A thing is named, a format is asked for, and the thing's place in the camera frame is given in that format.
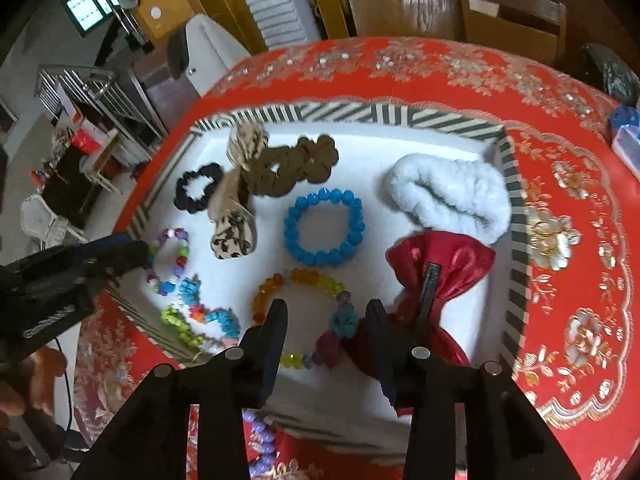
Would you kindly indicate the black plastic bag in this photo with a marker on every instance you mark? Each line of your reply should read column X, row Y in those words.
column 612, row 72

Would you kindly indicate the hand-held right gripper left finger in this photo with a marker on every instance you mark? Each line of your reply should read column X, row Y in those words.
column 272, row 340

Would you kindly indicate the window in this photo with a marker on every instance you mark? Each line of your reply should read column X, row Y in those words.
column 90, row 5

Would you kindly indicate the white fluffy scrunchie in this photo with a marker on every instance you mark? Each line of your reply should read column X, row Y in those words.
column 450, row 195

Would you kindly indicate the black cabinet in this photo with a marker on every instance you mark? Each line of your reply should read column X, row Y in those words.
column 70, row 185

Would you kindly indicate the dark brown round table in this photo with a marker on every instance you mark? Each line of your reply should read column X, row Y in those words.
column 600, row 5

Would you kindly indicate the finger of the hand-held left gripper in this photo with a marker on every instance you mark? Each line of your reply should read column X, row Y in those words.
column 125, row 255

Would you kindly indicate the open-back wooden chair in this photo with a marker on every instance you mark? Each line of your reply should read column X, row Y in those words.
column 525, row 35

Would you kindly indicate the glossy wooden chair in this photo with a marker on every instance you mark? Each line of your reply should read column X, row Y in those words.
column 405, row 5

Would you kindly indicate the metal stair railing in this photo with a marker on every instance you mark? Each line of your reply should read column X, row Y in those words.
column 110, row 100

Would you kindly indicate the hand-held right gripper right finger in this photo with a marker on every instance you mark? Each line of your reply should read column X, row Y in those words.
column 380, row 345

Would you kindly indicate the white plastic chair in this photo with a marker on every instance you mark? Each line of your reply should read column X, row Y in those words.
column 45, row 220

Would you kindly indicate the red box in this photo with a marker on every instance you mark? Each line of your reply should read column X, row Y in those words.
column 90, row 142

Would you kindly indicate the white jacket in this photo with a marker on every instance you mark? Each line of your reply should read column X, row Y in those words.
column 215, row 50

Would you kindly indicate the red floral tablecloth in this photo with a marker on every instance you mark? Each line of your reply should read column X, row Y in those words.
column 575, row 310

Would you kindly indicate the brown scrunchie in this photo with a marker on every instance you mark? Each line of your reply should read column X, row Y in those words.
column 295, row 165

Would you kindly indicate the beige leopard hair bow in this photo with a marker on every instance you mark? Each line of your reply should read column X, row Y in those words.
column 235, row 220

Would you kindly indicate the red bow hair clip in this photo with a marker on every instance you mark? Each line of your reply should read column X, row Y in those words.
column 450, row 260

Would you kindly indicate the striped white tray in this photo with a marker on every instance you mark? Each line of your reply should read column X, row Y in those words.
column 360, row 160

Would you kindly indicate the person's left hand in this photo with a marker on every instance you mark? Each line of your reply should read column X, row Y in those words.
column 47, row 375

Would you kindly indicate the blue packet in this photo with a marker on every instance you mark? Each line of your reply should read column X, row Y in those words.
column 627, row 135

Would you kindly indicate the white radiator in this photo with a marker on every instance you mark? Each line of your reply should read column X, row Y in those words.
column 270, row 0

